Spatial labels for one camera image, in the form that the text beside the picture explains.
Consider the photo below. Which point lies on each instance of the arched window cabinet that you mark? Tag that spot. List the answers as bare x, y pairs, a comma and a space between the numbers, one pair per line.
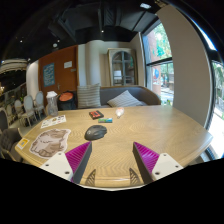
122, 66

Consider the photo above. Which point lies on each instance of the dark tufted chair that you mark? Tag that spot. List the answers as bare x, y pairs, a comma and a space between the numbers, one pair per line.
8, 140

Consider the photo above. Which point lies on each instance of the grey sofa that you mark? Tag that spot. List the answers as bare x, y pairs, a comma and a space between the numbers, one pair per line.
144, 95

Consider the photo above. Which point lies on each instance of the black and red box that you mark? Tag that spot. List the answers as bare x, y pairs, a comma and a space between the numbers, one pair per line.
96, 114

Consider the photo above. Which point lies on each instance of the white dining chair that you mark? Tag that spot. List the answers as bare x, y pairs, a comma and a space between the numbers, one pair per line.
29, 108
39, 103
19, 111

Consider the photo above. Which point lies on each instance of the black bag orange top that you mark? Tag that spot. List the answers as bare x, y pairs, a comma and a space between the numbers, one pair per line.
66, 101

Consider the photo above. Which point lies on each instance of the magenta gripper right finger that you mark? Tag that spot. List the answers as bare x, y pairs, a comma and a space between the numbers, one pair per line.
152, 165

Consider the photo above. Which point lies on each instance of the printed paper sheet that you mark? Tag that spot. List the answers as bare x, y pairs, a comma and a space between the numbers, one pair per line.
53, 121

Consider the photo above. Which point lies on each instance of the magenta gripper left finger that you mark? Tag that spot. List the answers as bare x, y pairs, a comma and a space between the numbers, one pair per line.
71, 165

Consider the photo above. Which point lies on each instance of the black computer mouse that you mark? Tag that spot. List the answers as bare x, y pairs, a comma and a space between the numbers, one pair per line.
95, 132

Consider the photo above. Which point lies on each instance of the small teal packet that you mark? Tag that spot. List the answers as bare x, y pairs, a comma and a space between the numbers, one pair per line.
105, 120

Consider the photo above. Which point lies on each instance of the blue wall poster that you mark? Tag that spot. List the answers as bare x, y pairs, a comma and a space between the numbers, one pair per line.
48, 75

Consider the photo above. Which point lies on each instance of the small yellow card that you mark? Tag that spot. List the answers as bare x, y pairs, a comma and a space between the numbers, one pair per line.
22, 143

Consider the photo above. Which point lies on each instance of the striped cushion upright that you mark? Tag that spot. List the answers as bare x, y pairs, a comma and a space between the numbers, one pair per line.
89, 96

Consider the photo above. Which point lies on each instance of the clear plastic water jug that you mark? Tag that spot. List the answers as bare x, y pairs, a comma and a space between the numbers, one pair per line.
52, 103

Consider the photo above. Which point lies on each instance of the orange wooden door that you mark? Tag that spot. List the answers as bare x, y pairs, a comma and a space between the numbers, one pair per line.
65, 70

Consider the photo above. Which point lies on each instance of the clear plastic wrapper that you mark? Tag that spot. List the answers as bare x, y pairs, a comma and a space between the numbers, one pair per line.
119, 112

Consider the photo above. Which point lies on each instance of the striped cushion lying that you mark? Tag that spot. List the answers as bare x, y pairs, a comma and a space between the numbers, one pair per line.
125, 99

